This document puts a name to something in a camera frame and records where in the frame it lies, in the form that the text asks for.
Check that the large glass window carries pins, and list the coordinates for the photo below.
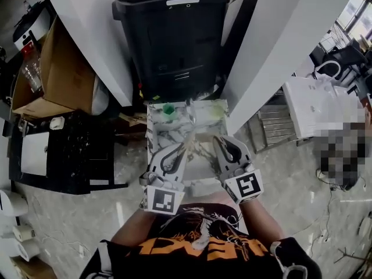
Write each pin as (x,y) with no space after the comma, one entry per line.
(354,10)

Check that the small beige box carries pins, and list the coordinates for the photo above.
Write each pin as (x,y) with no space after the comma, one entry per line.
(24,232)

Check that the yellow-green round dish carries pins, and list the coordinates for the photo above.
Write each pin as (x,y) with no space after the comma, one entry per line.
(217,110)

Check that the large cardboard box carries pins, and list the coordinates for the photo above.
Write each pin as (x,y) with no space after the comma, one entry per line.
(67,68)

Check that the green cup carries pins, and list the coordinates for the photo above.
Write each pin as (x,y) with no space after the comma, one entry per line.
(168,110)

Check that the black office chair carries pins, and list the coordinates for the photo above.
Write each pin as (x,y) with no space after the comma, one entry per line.
(351,57)

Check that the white round appliance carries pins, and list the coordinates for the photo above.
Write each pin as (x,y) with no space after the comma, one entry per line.
(32,28)

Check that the white rectangular basin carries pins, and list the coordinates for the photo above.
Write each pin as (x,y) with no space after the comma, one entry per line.
(35,153)

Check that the tan cardboard scrap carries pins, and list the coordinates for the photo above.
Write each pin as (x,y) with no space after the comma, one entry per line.
(133,119)

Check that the white marble sink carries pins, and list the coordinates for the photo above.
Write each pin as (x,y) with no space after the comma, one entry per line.
(200,161)

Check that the white wall dispenser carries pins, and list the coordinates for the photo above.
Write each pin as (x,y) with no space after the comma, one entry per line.
(11,203)

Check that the clear plastic bottle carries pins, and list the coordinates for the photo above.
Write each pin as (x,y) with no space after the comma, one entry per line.
(30,71)

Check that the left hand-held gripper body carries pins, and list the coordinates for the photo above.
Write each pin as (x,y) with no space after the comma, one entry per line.
(164,199)

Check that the large black bin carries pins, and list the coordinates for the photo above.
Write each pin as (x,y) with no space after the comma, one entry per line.
(174,39)

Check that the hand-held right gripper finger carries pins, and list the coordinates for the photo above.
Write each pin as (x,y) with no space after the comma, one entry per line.
(245,155)
(222,164)

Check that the person's left forearm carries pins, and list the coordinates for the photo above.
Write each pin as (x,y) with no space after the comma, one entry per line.
(133,228)

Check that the person's right forearm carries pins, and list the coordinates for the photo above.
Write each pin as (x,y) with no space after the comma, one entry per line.
(261,219)

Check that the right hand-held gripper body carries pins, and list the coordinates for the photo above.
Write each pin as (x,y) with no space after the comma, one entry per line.
(247,186)

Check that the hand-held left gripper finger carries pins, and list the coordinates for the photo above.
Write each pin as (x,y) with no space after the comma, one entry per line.
(155,161)
(180,170)

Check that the person's black printed shirt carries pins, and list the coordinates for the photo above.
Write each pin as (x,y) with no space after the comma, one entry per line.
(186,260)

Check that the grey slatted pallet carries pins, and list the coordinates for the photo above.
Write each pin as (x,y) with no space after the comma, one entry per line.
(273,126)

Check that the white paper roll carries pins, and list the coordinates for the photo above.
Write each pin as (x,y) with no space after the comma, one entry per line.
(17,248)

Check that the silver metal pot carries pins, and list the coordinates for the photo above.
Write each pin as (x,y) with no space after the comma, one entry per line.
(101,97)

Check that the small chrome faucet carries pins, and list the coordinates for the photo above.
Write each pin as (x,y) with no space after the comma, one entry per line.
(26,124)

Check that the white plastic case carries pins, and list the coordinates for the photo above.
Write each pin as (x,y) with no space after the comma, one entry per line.
(314,106)

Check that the black marble cabinet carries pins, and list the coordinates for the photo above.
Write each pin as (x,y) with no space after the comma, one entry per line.
(75,150)

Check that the white soap dish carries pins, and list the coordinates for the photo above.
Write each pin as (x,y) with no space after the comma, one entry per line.
(56,123)

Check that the small cardboard box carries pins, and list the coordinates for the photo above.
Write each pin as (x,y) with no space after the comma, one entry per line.
(32,269)

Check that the chrome sink faucet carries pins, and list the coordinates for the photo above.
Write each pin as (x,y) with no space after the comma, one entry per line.
(191,112)

